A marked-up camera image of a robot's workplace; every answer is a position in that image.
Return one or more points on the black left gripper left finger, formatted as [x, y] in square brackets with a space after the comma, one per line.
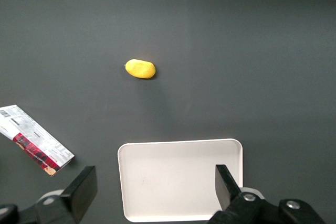
[78, 190]

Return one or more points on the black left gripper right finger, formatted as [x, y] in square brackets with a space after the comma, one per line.
[231, 200]

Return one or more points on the yellow lemon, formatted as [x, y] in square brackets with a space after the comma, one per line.
[140, 69]

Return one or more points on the white paper sheet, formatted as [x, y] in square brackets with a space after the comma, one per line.
[39, 142]

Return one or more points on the white rectangular tray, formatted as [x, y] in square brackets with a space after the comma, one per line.
[168, 176]

